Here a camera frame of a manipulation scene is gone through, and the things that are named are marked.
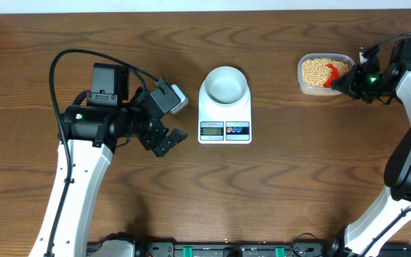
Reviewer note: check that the clear plastic container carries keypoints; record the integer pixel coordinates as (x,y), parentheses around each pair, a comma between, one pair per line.
(320,91)

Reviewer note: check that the grey round bowl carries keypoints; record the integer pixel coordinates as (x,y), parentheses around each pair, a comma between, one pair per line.
(226,85)

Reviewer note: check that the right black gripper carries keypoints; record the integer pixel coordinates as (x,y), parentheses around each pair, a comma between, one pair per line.
(349,85)

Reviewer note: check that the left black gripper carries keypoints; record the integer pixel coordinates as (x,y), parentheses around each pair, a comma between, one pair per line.
(150,138)

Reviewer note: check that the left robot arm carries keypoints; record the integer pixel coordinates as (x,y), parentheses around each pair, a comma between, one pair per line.
(91,128)

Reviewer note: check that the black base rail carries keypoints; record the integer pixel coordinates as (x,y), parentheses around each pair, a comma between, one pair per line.
(259,250)

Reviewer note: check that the soybeans in container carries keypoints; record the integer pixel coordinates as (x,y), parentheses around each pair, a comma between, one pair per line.
(315,72)

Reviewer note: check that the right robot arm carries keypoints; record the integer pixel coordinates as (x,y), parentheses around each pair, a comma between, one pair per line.
(391,210)

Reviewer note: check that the red plastic measuring scoop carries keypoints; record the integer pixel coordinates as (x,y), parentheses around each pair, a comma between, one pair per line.
(333,76)

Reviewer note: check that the white digital kitchen scale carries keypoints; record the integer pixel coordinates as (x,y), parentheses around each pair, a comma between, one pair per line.
(218,124)

